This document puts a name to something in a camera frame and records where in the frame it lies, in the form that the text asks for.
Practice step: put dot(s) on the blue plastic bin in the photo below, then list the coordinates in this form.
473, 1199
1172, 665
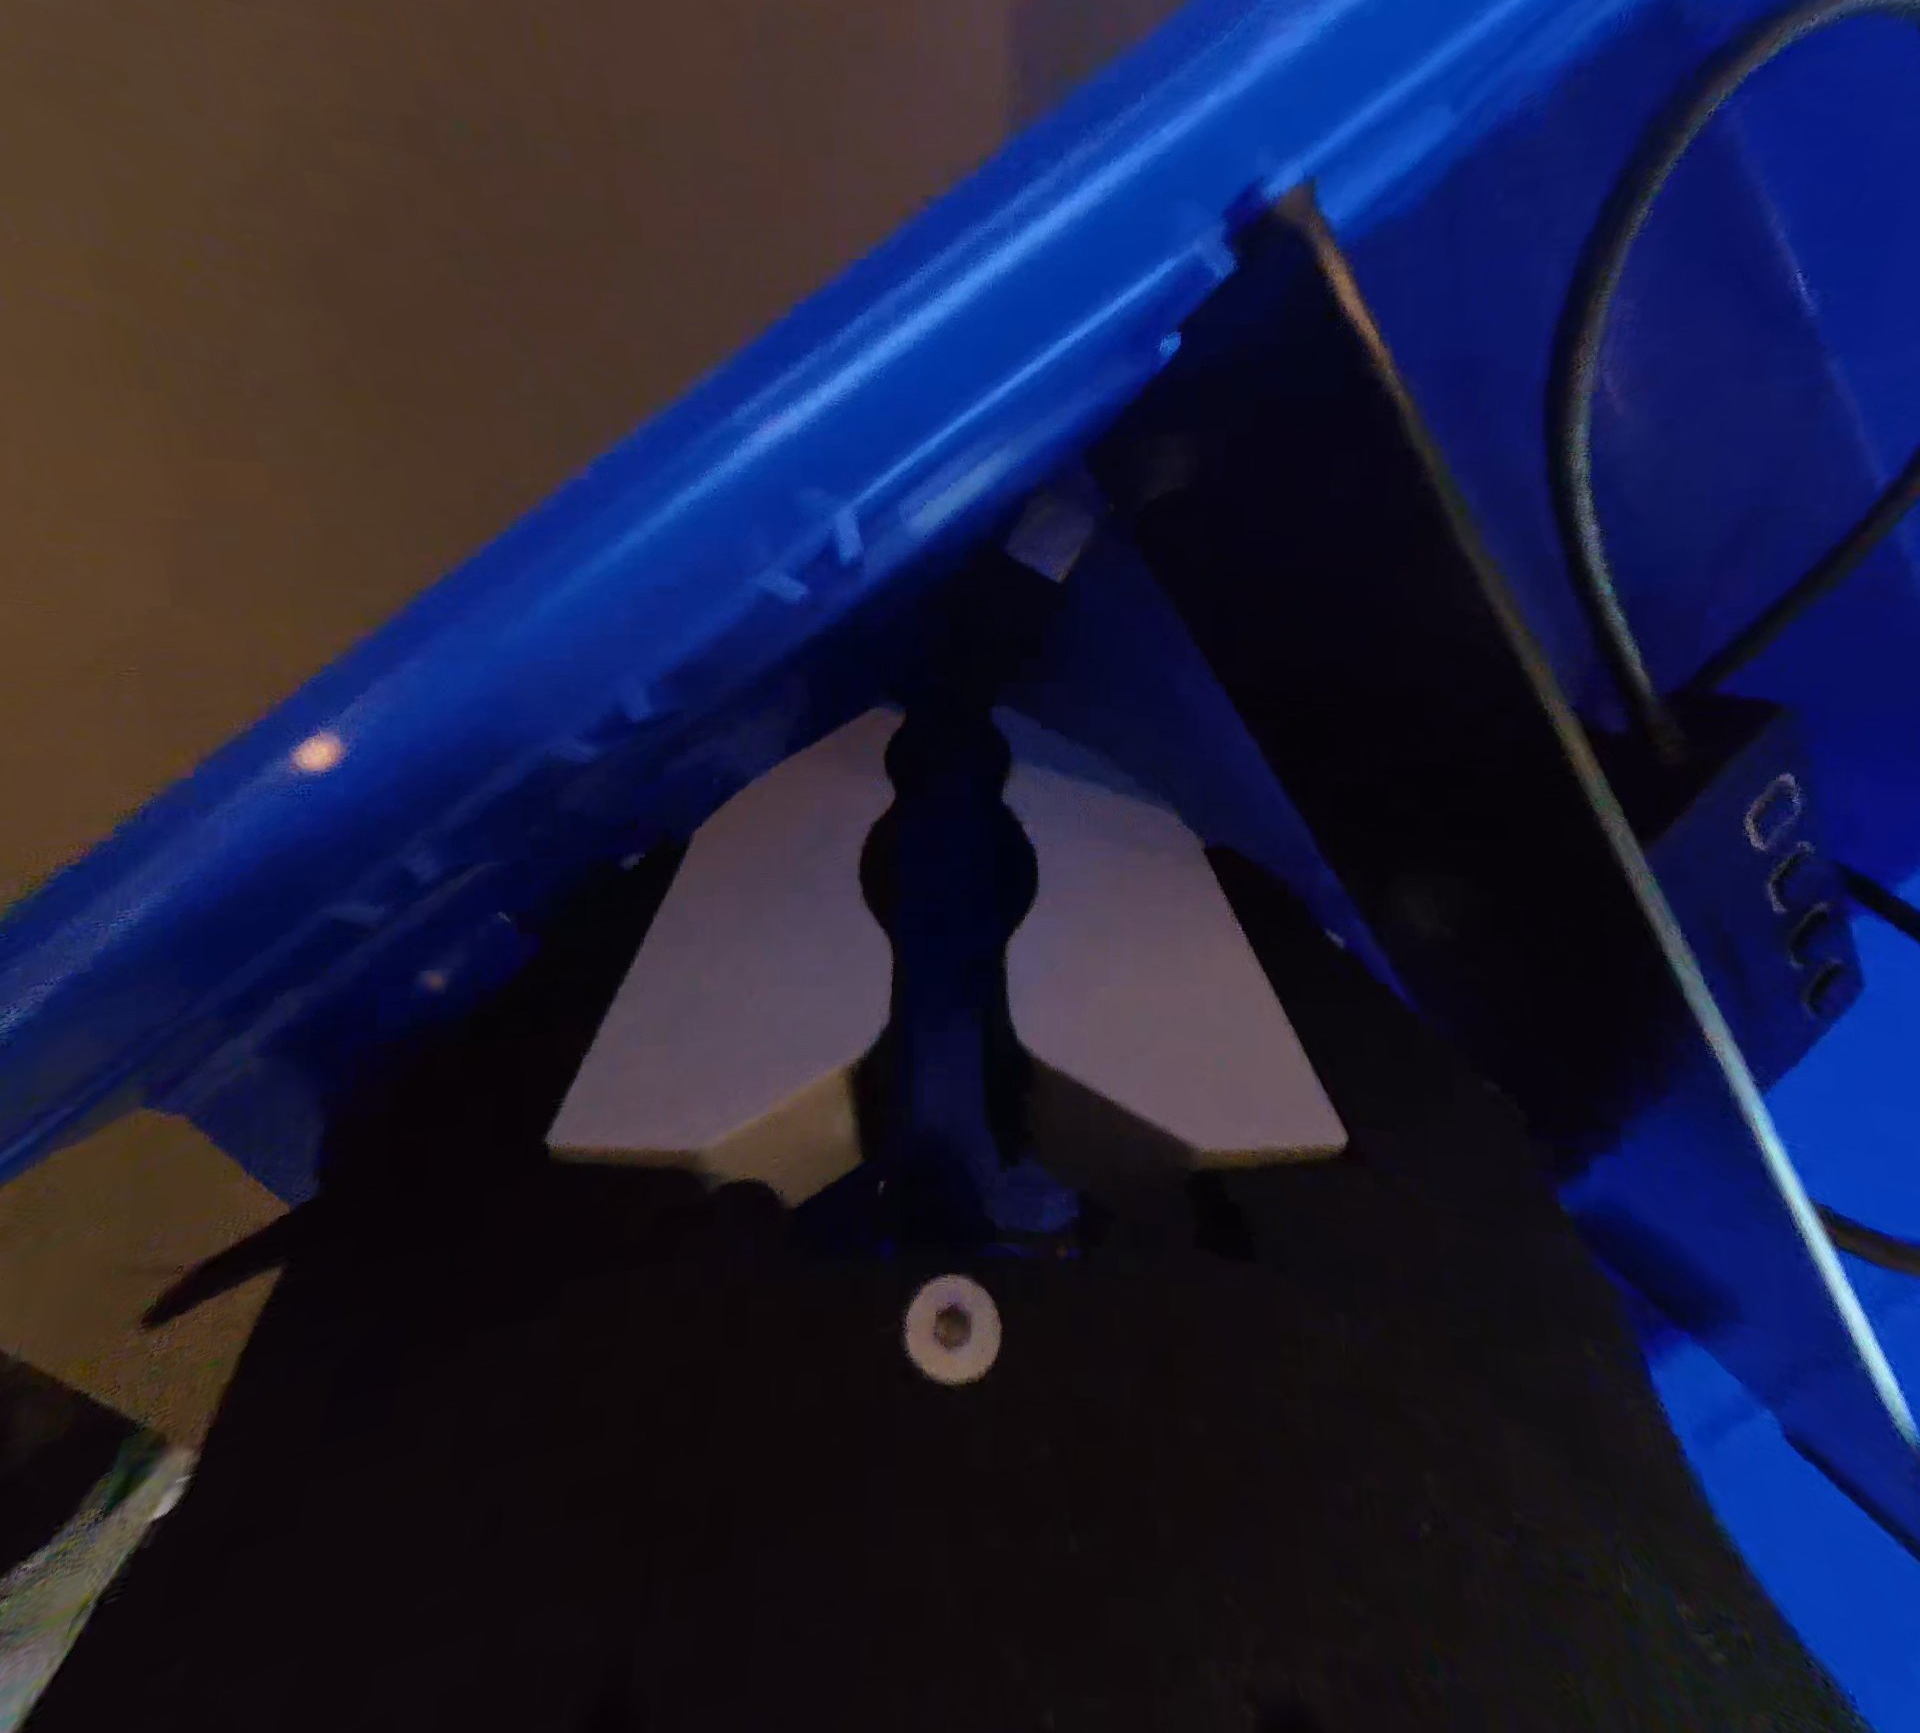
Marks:
750, 488

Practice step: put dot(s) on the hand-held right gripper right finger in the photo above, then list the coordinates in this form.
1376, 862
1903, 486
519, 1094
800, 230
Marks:
1170, 982

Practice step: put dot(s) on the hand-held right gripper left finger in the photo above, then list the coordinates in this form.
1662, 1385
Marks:
720, 982

